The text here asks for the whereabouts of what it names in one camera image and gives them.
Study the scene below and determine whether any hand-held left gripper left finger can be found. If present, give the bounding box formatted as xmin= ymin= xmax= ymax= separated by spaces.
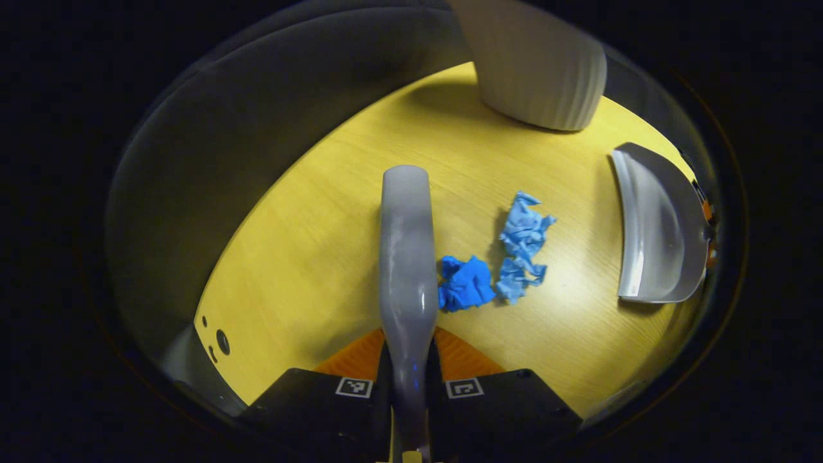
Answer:
xmin=241 ymin=328 xmax=393 ymax=460

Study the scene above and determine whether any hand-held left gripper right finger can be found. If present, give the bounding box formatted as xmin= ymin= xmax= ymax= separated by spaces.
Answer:
xmin=428 ymin=327 xmax=583 ymax=460

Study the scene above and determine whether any black backdrop cloth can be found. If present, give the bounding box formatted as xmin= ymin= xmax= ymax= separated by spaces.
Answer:
xmin=106 ymin=0 xmax=716 ymax=412

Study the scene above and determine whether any light blue paper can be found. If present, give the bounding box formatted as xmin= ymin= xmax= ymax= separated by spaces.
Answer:
xmin=494 ymin=190 xmax=557 ymax=305

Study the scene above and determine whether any grey dustpan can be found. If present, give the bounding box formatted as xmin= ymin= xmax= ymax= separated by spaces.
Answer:
xmin=610 ymin=142 xmax=711 ymax=304

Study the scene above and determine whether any small grey broom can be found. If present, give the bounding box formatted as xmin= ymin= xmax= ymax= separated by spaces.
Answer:
xmin=379 ymin=165 xmax=440 ymax=458

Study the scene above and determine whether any grey ribbed garbage bin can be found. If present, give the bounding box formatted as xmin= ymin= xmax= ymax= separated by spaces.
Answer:
xmin=448 ymin=0 xmax=608 ymax=132

